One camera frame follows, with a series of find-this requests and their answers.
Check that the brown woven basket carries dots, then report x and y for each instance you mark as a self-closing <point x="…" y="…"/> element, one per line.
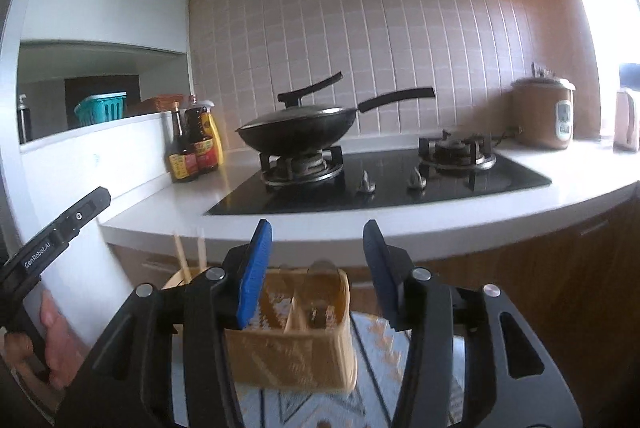
<point x="160" y="103"/>

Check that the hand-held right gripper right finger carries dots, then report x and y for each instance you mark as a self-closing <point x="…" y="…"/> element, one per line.
<point x="379" y="275"/>

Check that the pink electric kettle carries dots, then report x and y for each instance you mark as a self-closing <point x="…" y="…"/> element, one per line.
<point x="627" y="120"/>

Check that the dark soy sauce bottle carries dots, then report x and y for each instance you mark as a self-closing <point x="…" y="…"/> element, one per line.
<point x="182" y="158"/>

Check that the yellow plastic utensil basket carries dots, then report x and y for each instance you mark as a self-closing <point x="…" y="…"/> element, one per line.
<point x="300" y="358"/>

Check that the metal stove knob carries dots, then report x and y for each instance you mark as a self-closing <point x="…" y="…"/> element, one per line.
<point x="366" y="183"/>
<point x="417" y="180"/>

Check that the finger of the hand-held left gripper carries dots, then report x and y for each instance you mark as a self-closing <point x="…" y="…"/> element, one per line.
<point x="82" y="212"/>

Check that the patterned woven mat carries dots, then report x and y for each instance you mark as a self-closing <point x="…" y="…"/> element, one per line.
<point x="372" y="383"/>

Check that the brown rice cooker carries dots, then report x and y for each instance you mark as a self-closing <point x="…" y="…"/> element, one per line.
<point x="537" y="118"/>

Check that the teal plastic basket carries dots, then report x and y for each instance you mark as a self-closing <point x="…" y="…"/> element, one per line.
<point x="102" y="110"/>

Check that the black wok lid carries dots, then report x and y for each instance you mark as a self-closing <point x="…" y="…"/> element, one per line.
<point x="300" y="114"/>

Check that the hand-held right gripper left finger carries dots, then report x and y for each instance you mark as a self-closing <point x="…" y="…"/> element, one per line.
<point x="254" y="278"/>

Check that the yellow oil bottle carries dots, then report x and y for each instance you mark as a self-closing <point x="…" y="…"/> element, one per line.
<point x="216" y="138"/>

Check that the gas burner grate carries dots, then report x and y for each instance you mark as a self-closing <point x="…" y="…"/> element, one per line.
<point x="457" y="153"/>
<point x="302" y="168"/>

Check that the wooden base cabinet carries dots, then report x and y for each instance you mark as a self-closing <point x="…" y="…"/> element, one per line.
<point x="550" y="288"/>

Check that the black wok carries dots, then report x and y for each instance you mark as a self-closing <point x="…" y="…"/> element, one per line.
<point x="292" y="139"/>

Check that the dark pump bottle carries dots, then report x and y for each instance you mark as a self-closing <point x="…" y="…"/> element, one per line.
<point x="23" y="123"/>

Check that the black glass gas stove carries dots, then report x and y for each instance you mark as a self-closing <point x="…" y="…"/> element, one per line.
<point x="400" y="199"/>

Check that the dark sauce bottle red cap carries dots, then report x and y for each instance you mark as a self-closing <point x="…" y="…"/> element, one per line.
<point x="200" y="143"/>

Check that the wooden chopstick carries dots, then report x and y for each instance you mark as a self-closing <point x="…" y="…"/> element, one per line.
<point x="181" y="258"/>
<point x="201" y="253"/>

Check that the metal spoon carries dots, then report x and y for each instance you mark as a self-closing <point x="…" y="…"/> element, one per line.
<point x="321" y="266"/>

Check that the person's left hand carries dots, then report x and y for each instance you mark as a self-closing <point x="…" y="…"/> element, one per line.
<point x="60" y="343"/>

